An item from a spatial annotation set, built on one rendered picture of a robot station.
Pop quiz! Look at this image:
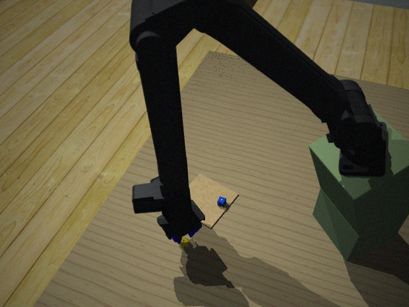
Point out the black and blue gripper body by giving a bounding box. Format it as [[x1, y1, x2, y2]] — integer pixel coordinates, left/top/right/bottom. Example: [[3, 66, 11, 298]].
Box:
[[157, 200, 205, 240]]

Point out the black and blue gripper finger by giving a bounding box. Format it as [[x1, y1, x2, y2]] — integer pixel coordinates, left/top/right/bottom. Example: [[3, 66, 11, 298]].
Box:
[[172, 236, 182, 244], [189, 226, 202, 238]]

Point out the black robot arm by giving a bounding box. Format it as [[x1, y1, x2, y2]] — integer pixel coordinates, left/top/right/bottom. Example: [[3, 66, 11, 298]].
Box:
[[129, 0, 387, 223]]

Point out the tan mat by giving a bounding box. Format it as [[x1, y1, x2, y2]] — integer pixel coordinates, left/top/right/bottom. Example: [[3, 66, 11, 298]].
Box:
[[189, 174, 238, 229]]

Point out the blue die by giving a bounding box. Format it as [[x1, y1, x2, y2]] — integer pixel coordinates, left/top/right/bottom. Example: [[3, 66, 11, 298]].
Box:
[[217, 196, 226, 207]]

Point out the yellow die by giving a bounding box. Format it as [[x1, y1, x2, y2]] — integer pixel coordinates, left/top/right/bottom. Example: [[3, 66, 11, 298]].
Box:
[[180, 237, 189, 249]]

